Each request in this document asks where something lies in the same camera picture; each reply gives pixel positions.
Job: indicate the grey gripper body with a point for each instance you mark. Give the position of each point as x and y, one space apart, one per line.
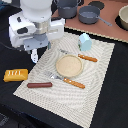
27 35

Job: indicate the knife with orange handle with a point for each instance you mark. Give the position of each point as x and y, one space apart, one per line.
80 56

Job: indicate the grey cooking pot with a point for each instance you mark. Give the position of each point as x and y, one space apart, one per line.
67 9

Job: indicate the black stove burner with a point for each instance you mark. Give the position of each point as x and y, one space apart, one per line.
98 4

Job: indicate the beige woven placemat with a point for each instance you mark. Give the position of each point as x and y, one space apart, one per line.
72 103

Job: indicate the light blue block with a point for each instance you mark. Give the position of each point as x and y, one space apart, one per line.
84 42

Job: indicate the beige bowl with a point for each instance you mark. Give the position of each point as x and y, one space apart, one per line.
123 14

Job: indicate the yellow bread pastry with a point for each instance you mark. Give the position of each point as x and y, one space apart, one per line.
15 75

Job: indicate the brown sausage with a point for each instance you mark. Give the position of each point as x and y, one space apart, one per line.
39 85

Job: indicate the fork with orange handle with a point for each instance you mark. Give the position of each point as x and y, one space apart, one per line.
54 76

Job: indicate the grey saucepan with handle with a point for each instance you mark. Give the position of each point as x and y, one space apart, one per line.
90 15

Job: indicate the round beige plate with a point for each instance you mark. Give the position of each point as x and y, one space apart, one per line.
69 66

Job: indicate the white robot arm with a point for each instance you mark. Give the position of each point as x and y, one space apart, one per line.
36 10

